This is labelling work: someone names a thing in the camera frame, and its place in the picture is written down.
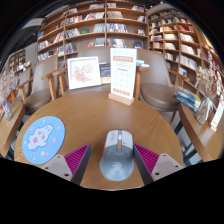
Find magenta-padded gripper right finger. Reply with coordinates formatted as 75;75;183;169
133;143;184;186

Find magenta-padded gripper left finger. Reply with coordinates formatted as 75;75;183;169
41;143;92;186

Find grey computer mouse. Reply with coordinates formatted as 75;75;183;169
98;129;135;182

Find round light blue mouse pad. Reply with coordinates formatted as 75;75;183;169
21;115;66;166

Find round wooden side table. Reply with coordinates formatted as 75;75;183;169
0;99;26;159
178;101;224;164

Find stack of blue books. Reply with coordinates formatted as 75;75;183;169
172;85;203;113

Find small white table sign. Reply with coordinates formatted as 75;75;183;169
209;99;224;133

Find brown padded wooden armchair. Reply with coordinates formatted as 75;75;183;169
136;49;189;123
15;54;68;116
58;45;149;101

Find white framed pink picture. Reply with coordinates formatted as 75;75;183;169
66;56;102;90

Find white red sign, wooden base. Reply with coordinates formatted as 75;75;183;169
108;47;138;106

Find light blue flat books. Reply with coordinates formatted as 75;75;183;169
135;59;150;68

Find dark book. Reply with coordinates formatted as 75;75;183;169
99;62;112;84

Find small distant wooden bookshelf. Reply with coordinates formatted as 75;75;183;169
7;49;27;73

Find tall curved wooden bookshelf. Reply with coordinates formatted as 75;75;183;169
146;9;224;111

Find wide wooden bookshelf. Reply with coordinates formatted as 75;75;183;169
35;1;149;68

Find white hanging ceiling sign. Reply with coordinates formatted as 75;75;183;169
21;17;44;30

